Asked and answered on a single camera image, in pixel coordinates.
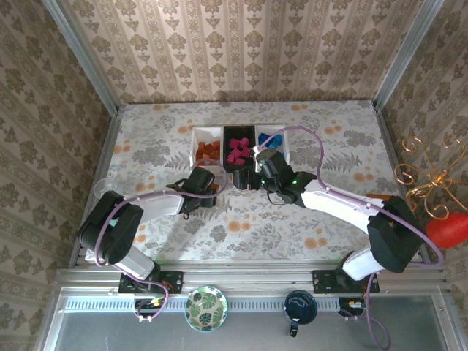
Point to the orange lego brick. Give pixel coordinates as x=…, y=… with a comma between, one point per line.
x=201, y=147
x=217, y=145
x=209, y=146
x=216, y=154
x=208, y=155
x=200, y=155
x=215, y=187

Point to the blue lego brick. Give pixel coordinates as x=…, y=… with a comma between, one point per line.
x=278, y=139
x=271, y=145
x=263, y=139

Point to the black plastic bin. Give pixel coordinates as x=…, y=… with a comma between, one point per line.
x=228, y=133

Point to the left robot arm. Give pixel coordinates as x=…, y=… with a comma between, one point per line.
x=109, y=226

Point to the floral patterned tablecloth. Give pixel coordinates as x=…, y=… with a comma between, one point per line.
x=256, y=234

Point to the clear plastic cup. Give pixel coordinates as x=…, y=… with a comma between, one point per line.
x=104, y=185

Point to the leaf pattern bowl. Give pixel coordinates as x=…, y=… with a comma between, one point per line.
x=205, y=309

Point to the dark blue mug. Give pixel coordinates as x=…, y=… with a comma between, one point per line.
x=300, y=307

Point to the grey metal shelf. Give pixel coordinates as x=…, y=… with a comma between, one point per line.
x=256, y=332

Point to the red heart ornament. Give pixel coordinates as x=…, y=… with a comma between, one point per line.
x=448, y=232

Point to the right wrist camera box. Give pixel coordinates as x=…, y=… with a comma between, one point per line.
x=257, y=153

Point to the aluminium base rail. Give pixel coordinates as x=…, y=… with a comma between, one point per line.
x=248, y=274

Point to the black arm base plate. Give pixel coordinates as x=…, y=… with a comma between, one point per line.
x=172, y=281
x=323, y=281

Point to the aluminium side rail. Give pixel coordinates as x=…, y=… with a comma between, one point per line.
x=104, y=153
x=391, y=146

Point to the aluminium frame post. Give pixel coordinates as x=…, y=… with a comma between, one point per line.
x=406, y=55
x=88, y=62

